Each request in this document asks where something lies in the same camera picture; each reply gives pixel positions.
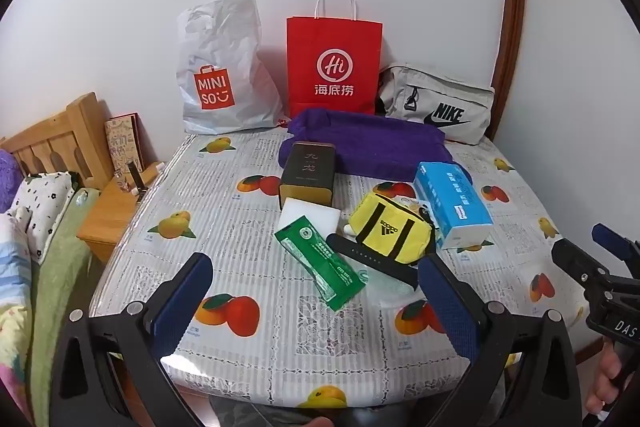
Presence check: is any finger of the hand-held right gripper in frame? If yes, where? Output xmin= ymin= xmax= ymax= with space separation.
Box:
xmin=551 ymin=238 xmax=623 ymax=303
xmin=592 ymin=223 xmax=640 ymax=264

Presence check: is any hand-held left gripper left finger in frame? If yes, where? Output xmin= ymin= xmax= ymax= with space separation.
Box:
xmin=50 ymin=252 xmax=216 ymax=427

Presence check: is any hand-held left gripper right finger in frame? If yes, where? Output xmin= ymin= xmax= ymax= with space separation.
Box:
xmin=417 ymin=254 xmax=583 ymax=427

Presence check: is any clear plastic pouch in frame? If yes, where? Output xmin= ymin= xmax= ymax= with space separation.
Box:
xmin=357 ymin=269 xmax=418 ymax=306

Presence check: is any yellow mini duffel bag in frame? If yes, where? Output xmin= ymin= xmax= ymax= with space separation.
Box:
xmin=347 ymin=192 xmax=435 ymax=268

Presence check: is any green wet wipes packet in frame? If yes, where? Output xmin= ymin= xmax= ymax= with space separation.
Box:
xmin=274 ymin=214 xmax=366 ymax=312

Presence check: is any white sponge block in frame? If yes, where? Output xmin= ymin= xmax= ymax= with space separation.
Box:
xmin=277 ymin=199 xmax=341 ymax=243

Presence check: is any purple fabric storage bin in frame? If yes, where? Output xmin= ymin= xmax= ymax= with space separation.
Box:
xmin=277 ymin=108 xmax=453 ymax=182

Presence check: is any person's right hand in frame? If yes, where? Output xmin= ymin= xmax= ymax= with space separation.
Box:
xmin=586 ymin=342 xmax=628 ymax=415

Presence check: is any blue tissue pack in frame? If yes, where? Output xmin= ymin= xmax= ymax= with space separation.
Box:
xmin=413 ymin=161 xmax=495 ymax=250

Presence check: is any wooden nightstand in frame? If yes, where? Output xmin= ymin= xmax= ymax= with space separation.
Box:
xmin=76 ymin=162 xmax=166 ymax=265

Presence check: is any fruit print tablecloth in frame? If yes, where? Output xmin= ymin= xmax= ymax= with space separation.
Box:
xmin=90 ymin=127 xmax=591 ymax=410

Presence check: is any green blanket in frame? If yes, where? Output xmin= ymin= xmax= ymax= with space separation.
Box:
xmin=27 ymin=187 xmax=101 ymax=427

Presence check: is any dark slim object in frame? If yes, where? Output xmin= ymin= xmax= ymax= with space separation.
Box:
xmin=127 ymin=162 xmax=147 ymax=194

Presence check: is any pastel patterned quilt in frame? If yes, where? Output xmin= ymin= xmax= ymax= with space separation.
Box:
xmin=0 ymin=212 xmax=33 ymax=427

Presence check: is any patterned notebook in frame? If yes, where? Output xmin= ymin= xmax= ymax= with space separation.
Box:
xmin=104 ymin=112 xmax=146 ymax=175

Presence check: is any white floral pillow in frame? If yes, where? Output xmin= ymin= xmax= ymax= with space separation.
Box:
xmin=10 ymin=171 xmax=76 ymax=263

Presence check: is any dark tea tin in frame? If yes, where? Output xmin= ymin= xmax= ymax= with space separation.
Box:
xmin=279 ymin=141 xmax=337 ymax=210

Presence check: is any grey waist bag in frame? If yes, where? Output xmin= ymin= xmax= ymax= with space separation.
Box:
xmin=376 ymin=63 xmax=496 ymax=145

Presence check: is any wooden bed headboard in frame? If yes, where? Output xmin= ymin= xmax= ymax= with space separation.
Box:
xmin=0 ymin=92 xmax=113 ymax=190

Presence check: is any purple plush toy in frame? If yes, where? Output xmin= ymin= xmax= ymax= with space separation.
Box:
xmin=0 ymin=149 xmax=23 ymax=212

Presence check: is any white plastic shopping bag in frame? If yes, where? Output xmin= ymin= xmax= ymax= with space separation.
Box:
xmin=176 ymin=0 xmax=285 ymax=135

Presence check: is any red paper shopping bag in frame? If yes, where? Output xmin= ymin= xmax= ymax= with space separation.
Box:
xmin=286 ymin=0 xmax=384 ymax=120

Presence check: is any black watch strap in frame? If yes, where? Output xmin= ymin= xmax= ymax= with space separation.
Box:
xmin=326 ymin=232 xmax=418 ymax=290

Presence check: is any brown wooden door frame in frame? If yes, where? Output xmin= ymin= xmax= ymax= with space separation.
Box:
xmin=492 ymin=0 xmax=526 ymax=142

